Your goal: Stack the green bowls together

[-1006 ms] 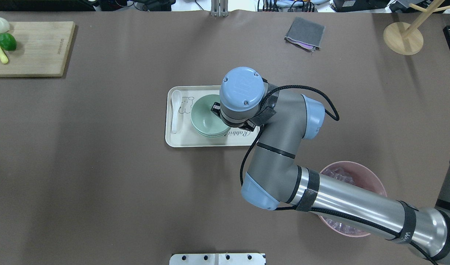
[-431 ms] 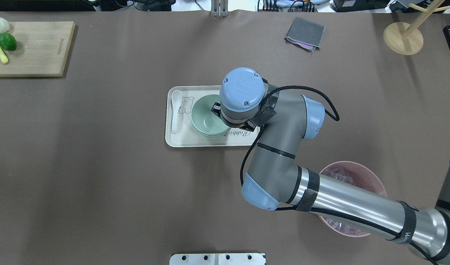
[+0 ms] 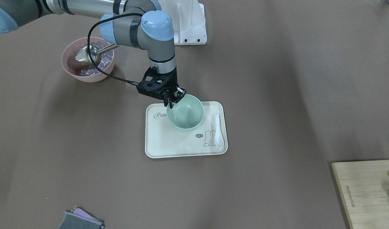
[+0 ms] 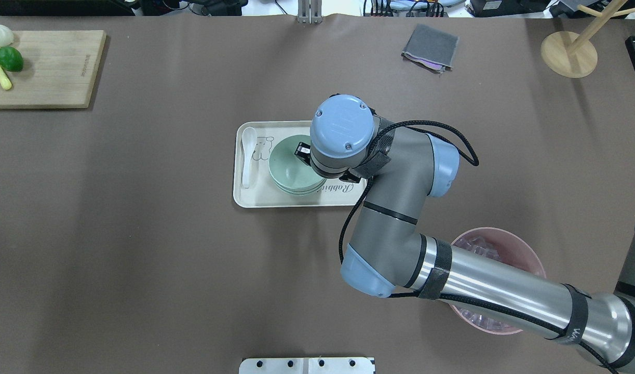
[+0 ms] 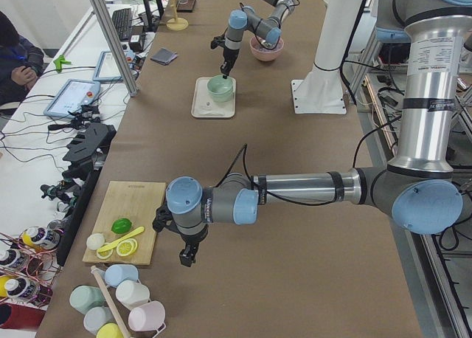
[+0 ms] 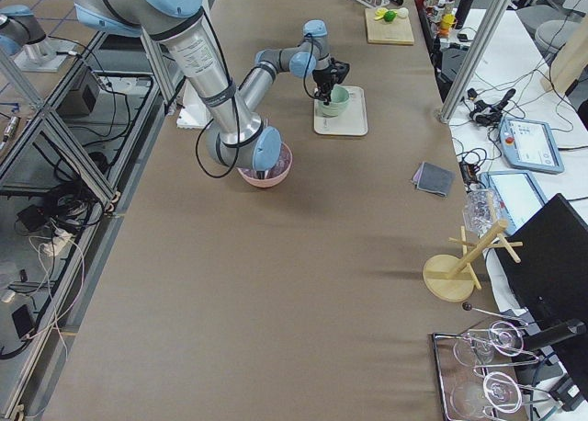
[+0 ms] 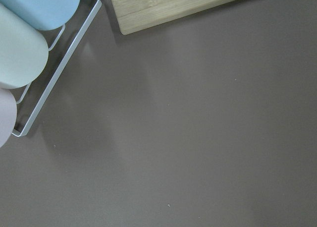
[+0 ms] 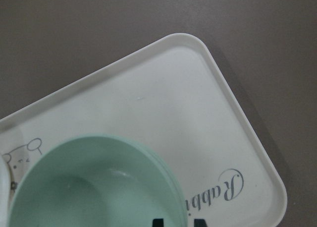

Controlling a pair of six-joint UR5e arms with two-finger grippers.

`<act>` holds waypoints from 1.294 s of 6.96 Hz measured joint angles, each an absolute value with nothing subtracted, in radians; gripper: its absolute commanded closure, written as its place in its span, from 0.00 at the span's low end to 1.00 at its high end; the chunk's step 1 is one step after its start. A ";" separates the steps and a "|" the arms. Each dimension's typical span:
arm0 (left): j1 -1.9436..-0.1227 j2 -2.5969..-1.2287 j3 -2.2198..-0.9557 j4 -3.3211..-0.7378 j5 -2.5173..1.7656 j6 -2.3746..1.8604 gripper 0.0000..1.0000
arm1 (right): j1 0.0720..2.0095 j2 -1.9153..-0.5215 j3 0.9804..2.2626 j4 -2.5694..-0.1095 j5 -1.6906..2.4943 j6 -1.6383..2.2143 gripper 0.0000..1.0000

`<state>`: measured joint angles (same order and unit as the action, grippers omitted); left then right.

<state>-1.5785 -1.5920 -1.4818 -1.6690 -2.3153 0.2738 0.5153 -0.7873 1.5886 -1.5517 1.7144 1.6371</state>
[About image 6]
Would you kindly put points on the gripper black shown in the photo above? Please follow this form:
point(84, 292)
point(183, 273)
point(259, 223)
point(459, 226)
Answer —
point(323, 77)

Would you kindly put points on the green bowl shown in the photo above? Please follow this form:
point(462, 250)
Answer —
point(331, 115)
point(331, 109)
point(339, 96)

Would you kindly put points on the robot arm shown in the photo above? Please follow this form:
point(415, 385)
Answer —
point(237, 137)

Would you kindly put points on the green bowl on tray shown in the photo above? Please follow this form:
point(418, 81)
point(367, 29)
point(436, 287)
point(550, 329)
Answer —
point(331, 115)

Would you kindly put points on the cream serving tray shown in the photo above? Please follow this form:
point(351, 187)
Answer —
point(352, 121)

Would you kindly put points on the pink bowl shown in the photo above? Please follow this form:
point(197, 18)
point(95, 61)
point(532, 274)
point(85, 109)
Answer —
point(274, 175)

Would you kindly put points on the bamboo cutting board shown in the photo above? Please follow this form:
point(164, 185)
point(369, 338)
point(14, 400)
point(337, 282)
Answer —
point(396, 32)

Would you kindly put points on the white garlic bulb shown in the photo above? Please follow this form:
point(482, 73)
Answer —
point(402, 12)

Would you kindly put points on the grey folded cloth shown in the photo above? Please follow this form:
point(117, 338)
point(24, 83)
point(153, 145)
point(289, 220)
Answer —
point(433, 179)

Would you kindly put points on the teach pendant far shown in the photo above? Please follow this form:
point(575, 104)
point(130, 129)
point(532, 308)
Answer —
point(529, 144)

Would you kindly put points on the teach pendant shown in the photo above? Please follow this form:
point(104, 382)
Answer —
point(519, 195)
point(529, 144)

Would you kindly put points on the teach pendant near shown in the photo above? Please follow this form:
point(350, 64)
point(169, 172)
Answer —
point(519, 195)

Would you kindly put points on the wooden mug tree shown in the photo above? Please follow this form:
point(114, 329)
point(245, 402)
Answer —
point(452, 278)

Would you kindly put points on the black monitor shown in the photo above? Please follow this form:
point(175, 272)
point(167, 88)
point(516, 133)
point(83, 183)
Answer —
point(550, 280)

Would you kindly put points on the wine glass upper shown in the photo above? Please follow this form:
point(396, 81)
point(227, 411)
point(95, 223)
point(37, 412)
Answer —
point(481, 347)

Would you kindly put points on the wine glass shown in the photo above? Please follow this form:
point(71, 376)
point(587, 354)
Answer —
point(481, 347)
point(489, 398)

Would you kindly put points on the wine glass lower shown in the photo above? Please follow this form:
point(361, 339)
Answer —
point(489, 398)

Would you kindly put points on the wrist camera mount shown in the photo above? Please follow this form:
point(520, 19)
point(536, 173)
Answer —
point(339, 71)

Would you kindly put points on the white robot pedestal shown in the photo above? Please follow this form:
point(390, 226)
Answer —
point(194, 114)

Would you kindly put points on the aluminium frame post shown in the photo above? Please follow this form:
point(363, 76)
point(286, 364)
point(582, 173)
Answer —
point(485, 31)

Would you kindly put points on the wire glass rack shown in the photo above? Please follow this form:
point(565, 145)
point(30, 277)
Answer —
point(450, 373)

